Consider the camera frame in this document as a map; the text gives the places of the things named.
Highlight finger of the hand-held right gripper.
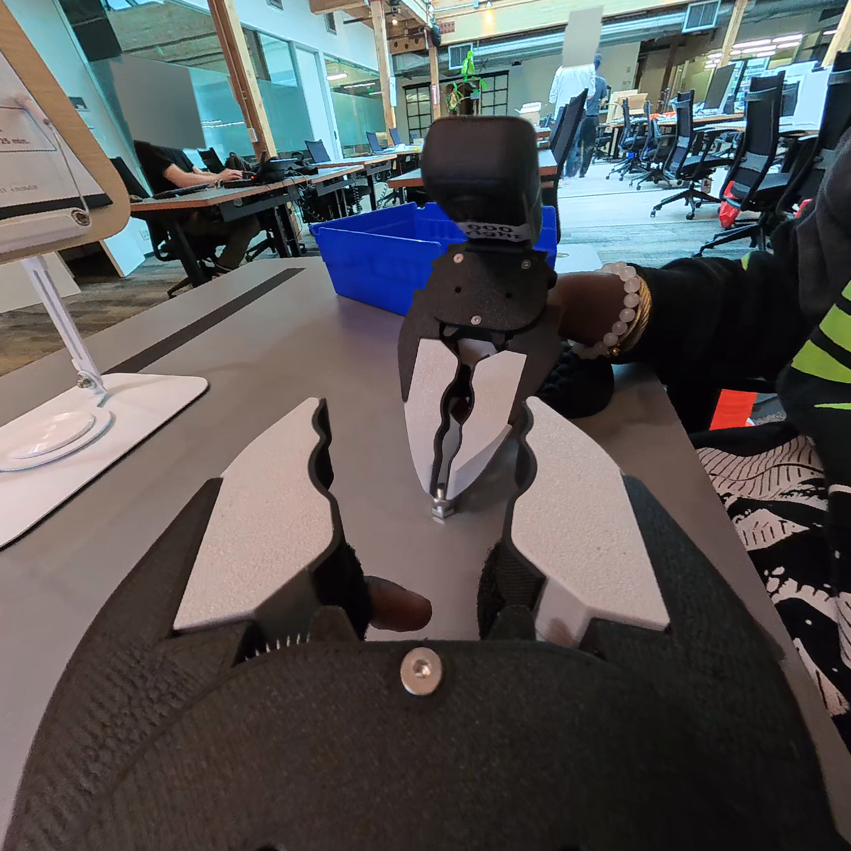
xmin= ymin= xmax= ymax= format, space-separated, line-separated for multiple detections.
xmin=403 ymin=338 xmax=464 ymax=500
xmin=446 ymin=346 xmax=530 ymax=501

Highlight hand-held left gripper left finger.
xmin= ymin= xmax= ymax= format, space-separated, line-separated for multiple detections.
xmin=173 ymin=397 xmax=340 ymax=634

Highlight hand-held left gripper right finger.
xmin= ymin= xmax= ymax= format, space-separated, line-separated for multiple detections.
xmin=508 ymin=397 xmax=672 ymax=650

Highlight blue plastic bin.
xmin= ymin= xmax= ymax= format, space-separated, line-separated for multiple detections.
xmin=310 ymin=203 xmax=561 ymax=317

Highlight person's right forearm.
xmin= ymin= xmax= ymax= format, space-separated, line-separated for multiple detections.
xmin=631 ymin=246 xmax=805 ymax=433

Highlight person's right hand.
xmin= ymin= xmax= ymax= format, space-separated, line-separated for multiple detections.
xmin=550 ymin=270 xmax=619 ymax=351

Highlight person's left hand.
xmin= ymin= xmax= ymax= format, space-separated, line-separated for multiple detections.
xmin=365 ymin=575 xmax=434 ymax=634

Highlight black wrist rest pad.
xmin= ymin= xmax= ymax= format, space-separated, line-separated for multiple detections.
xmin=538 ymin=342 xmax=617 ymax=421

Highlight brown office desk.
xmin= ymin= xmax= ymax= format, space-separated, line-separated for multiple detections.
xmin=387 ymin=147 xmax=561 ymax=195

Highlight orange traffic cone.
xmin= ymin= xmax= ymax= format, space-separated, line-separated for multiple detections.
xmin=710 ymin=386 xmax=760 ymax=432

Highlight black and white printed trousers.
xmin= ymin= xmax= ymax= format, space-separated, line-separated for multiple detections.
xmin=692 ymin=423 xmax=851 ymax=752

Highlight sign board on white stand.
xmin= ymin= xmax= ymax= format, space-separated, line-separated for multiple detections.
xmin=0 ymin=7 xmax=211 ymax=550

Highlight green potted plant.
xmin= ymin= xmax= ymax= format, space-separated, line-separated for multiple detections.
xmin=449 ymin=50 xmax=481 ymax=115

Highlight long office desk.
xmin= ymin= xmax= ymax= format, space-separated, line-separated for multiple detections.
xmin=128 ymin=157 xmax=369 ymax=291

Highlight black office chair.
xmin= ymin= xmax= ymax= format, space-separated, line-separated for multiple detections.
xmin=652 ymin=70 xmax=788 ymax=224

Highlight black hoodie with green print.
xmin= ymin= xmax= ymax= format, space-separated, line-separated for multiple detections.
xmin=776 ymin=127 xmax=851 ymax=566

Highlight beaded bracelet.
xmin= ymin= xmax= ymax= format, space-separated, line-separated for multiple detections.
xmin=572 ymin=261 xmax=654 ymax=361

